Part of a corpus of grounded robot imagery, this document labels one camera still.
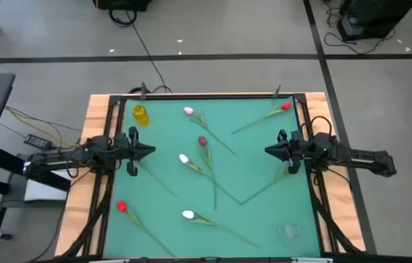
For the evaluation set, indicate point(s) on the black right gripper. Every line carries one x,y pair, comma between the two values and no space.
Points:
293,149

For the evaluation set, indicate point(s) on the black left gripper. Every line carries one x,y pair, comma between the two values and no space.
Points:
123,148

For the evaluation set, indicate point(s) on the dark red artificial tulip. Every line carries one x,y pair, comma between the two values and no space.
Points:
282,176
202,140

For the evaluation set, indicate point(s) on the pink artificial tulip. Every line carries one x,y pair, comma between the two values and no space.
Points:
188,110
157,179

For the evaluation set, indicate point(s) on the white artificial tulip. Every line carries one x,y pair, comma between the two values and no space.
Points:
188,214
183,158

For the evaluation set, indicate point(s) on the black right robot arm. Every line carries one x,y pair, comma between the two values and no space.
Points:
366,159

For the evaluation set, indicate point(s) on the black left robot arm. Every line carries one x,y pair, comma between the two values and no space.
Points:
96,148

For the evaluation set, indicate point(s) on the clear glass vase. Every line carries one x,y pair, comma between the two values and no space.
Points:
288,232

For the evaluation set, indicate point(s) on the green table mat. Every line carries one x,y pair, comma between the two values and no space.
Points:
264,223

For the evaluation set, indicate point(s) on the black power adapter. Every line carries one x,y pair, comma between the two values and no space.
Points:
38,142

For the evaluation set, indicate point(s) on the white box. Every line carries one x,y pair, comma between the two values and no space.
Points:
45,190

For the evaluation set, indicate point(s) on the black desk stand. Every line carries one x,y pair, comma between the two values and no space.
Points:
1,157

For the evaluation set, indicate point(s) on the black equipment case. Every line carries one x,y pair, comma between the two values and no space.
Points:
122,3

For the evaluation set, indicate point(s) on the black machine base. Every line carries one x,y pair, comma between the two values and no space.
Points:
374,14

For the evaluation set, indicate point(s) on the grey frame post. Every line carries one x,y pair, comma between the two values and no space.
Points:
142,91
277,91

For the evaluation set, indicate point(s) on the black table frame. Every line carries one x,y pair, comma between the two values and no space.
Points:
206,97

